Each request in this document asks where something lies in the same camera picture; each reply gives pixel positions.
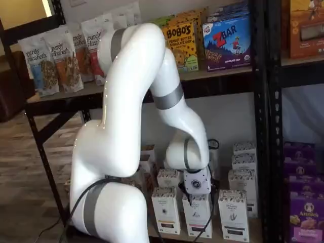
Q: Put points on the orange snack box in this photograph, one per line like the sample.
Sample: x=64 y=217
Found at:
x=303 y=30

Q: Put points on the granola bag red label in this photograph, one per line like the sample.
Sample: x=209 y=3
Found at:
x=92 y=43

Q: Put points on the wooden shelf board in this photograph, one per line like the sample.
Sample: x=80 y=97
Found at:
x=215 y=73
x=303 y=61
x=255 y=227

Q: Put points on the white box pink strip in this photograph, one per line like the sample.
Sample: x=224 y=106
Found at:
x=197 y=220

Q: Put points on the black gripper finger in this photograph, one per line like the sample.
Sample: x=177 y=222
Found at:
x=186 y=194
x=214 y=188

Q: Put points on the white box green strip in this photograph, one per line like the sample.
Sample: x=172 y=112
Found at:
x=234 y=217

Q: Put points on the granola bag orange label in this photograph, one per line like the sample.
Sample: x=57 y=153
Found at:
x=65 y=63

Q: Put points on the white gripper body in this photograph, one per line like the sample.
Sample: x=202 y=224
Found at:
x=197 y=183

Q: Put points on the white granola bag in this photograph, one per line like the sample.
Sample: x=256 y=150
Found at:
x=120 y=21
x=134 y=14

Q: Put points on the purple Annie's box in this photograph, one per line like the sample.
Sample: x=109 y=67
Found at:
x=300 y=167
x=306 y=187
x=307 y=220
x=298 y=150

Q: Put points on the green Bobo's apple pie box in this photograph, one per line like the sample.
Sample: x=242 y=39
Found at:
x=164 y=20

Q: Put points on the granola bag brown label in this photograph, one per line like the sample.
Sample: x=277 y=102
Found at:
x=82 y=55

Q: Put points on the small white box green print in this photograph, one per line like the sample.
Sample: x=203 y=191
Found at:
x=67 y=186

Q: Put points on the granola bag blue label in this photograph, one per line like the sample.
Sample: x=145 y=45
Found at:
x=38 y=65

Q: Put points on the black metal shelf rack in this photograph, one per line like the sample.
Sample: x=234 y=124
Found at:
x=259 y=126
x=276 y=152

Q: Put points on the blue Z Bar box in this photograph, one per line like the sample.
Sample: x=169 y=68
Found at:
x=227 y=43
x=227 y=11

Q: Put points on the small white box yellow print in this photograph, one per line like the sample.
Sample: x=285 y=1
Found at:
x=148 y=149
x=146 y=159

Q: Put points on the yellow Bobo's peanut butter box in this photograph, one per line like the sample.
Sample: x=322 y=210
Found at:
x=184 y=43
x=202 y=33

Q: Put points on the white box yellow strip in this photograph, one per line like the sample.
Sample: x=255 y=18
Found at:
x=165 y=212

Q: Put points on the dark brown couch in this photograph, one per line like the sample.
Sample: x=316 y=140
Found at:
x=12 y=88

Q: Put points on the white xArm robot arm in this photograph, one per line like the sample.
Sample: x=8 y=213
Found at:
x=121 y=101

